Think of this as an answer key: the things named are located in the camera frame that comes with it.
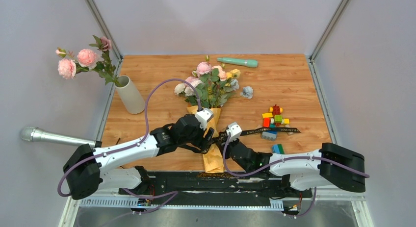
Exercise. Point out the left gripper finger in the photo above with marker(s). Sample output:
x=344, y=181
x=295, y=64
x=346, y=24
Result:
x=208, y=136
x=205, y=145

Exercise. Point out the teal handheld tool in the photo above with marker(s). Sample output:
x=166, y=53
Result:
x=250, y=63

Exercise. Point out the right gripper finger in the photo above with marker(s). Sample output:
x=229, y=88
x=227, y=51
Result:
x=222, y=136
x=219, y=141

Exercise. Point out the white ceramic vase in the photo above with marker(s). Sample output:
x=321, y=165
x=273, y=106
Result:
x=130, y=96

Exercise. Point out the blue green toy block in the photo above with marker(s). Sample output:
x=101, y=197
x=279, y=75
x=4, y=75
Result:
x=277, y=148

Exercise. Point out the pink flowers in vase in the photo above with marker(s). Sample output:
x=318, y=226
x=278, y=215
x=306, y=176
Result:
x=88, y=60

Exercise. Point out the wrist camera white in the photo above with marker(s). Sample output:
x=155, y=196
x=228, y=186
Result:
x=233, y=131
x=204, y=116

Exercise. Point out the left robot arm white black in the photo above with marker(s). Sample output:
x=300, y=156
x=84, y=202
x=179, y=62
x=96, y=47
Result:
x=91, y=169

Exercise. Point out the loose blue grey flower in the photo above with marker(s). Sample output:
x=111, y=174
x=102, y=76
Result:
x=247, y=92

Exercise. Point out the scattered brown pellets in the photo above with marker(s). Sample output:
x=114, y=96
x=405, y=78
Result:
x=214, y=175

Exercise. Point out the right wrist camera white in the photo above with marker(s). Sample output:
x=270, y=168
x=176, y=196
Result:
x=233, y=131

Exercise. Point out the pile of coloured toy blocks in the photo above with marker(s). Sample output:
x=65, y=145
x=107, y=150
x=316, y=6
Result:
x=274, y=117

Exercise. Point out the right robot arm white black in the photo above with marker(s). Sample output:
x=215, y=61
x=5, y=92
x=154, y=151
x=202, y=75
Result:
x=330, y=165

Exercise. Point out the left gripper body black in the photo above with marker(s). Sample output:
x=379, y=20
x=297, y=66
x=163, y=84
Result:
x=197, y=135

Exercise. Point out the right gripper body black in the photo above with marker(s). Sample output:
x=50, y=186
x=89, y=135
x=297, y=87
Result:
x=229, y=146

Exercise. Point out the black ribbon with gold text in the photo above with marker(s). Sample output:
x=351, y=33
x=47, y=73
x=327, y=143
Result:
x=259, y=130

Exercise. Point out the flower bouquet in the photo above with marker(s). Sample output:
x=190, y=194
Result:
x=214, y=86

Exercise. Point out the grey blue toy block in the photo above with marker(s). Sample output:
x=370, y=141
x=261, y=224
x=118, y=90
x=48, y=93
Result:
x=269, y=135

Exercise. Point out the silver microphone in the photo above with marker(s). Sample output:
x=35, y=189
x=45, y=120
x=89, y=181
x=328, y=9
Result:
x=36, y=134

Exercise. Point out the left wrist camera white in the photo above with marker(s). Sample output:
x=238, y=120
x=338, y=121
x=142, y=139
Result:
x=204, y=116

